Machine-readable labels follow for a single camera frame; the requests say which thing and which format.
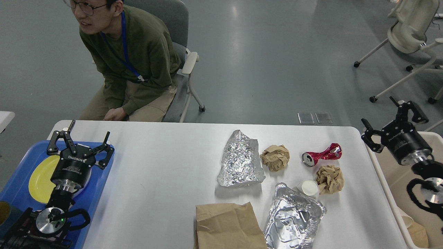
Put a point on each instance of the white paper cup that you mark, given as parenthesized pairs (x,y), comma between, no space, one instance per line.
(310,188)

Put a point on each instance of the white side table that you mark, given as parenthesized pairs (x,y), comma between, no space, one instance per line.
(5,118)

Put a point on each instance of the aluminium foil tray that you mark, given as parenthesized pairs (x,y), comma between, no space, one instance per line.
(293,219)

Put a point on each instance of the crumpled brown paper ball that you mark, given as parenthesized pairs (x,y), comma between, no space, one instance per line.
(275,157)

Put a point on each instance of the dark teal mug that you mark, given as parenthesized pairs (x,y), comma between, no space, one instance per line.
(9,215)

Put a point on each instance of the yellow plate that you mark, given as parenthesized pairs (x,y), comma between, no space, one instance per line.
(40,185)

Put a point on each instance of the white office chair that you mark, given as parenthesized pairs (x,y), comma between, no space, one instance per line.
(408,35)

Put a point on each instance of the crumpled aluminium foil sheet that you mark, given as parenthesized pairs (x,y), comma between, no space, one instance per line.
(240,163)

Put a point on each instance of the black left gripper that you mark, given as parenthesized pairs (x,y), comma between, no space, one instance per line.
(73,169)

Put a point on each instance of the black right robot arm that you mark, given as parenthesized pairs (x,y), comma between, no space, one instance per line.
(426,191)

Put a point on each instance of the floor outlet plate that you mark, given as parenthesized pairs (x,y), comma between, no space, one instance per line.
(305,118)
(323,118)

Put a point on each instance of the beige plastic bin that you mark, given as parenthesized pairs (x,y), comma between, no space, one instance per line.
(394,179)

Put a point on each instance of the brown paper bag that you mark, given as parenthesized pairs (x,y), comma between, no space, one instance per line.
(227,226)

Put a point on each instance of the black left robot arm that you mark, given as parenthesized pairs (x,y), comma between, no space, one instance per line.
(51,198)

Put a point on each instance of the crushed red can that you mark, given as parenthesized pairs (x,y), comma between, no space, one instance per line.
(332,152)

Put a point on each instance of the person in khaki trousers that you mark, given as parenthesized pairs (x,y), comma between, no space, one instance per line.
(134,52)

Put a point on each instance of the crumpled brown paper wad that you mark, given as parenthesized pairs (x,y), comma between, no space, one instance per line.
(329,179)

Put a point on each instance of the floor outlet plate right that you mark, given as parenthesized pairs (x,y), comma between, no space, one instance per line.
(323,118)

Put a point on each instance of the grey office chair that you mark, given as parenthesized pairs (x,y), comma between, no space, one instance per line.
(175,16)

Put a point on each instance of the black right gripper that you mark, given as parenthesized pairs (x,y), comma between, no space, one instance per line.
(408,143)

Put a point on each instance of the floor outlet plate left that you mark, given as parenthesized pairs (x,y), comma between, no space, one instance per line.
(305,118)

